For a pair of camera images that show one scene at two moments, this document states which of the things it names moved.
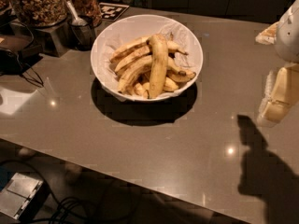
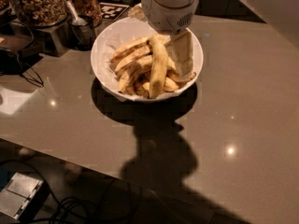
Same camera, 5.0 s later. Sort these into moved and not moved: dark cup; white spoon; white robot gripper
Moved: white robot gripper
Not moved: dark cup; white spoon
